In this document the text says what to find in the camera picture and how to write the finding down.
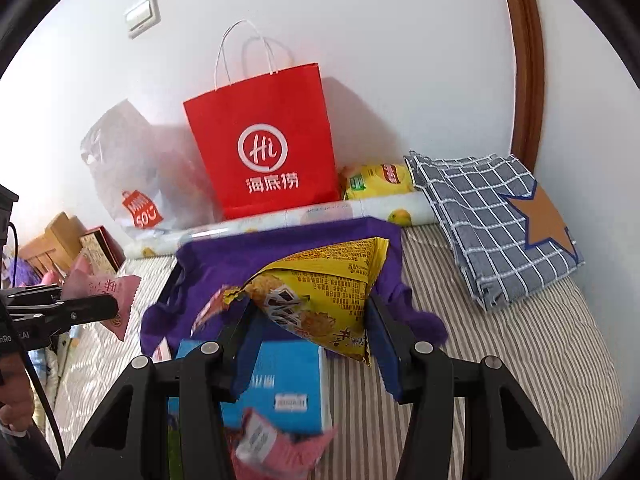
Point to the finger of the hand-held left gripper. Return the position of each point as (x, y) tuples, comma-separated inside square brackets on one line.
[(85, 310), (35, 292)]

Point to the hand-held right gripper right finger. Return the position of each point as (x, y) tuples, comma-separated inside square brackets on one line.
[(385, 355)]

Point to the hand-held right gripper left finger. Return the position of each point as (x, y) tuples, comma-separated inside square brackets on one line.
[(247, 355)]

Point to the yellow snack packet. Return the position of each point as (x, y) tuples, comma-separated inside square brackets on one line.
[(320, 300)]

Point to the purple towel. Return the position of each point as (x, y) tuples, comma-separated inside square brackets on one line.
[(220, 265)]

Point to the person's left hand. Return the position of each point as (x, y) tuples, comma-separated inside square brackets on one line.
[(15, 400)]

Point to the pink white plush toy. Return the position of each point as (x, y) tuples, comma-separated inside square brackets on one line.
[(51, 277)]

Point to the purple plush toy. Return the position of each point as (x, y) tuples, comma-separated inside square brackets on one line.
[(22, 272)]

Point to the blue tissue pack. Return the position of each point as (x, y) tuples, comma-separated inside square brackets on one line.
[(290, 375)]

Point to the wooden headboard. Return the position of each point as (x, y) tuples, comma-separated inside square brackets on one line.
[(55, 240)]

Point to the orange red snack packet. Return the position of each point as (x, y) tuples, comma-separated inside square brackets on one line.
[(210, 310)]

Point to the brown patterned box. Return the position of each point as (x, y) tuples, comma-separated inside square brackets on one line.
[(100, 250)]

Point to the white red snack packet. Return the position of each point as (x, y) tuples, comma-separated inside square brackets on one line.
[(162, 352)]

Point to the silver pink snack packet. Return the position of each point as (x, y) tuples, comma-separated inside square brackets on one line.
[(280, 450)]

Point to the striped bed mattress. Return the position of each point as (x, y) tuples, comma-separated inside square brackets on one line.
[(500, 360)]

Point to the lemon print paper roll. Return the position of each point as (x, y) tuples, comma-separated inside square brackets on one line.
[(400, 212)]

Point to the white plastic bag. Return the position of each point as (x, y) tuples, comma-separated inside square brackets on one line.
[(115, 160)]

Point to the checked folded cloth with star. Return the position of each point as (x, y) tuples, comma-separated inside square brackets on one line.
[(475, 220)]

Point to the yellow drink pack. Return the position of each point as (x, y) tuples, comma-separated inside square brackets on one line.
[(375, 180)]

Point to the red paper bag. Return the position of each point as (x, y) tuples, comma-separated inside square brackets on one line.
[(265, 110)]

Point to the white light switch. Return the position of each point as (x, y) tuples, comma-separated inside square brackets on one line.
[(142, 16)]

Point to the brown wooden door frame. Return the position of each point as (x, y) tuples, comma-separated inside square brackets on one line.
[(527, 60)]

